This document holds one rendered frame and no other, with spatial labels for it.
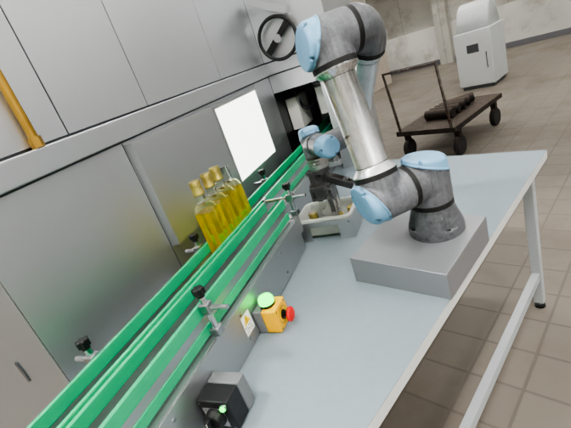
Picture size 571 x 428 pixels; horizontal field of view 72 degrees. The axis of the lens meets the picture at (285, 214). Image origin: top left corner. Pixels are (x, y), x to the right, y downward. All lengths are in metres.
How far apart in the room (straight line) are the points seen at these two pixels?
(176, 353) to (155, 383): 0.07
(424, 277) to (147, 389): 0.68
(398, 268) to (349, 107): 0.43
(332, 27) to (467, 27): 6.07
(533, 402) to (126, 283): 1.48
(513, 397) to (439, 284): 0.88
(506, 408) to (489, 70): 5.73
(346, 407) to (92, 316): 0.64
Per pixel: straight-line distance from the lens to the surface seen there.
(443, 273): 1.02
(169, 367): 0.88
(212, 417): 0.89
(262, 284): 1.14
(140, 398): 0.83
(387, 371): 0.92
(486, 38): 6.89
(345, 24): 1.02
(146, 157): 1.25
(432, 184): 1.07
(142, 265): 1.21
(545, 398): 1.85
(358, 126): 1.00
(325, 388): 0.92
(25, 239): 1.02
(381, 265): 1.10
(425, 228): 1.13
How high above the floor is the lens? 1.41
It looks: 21 degrees down
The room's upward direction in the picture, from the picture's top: 20 degrees counter-clockwise
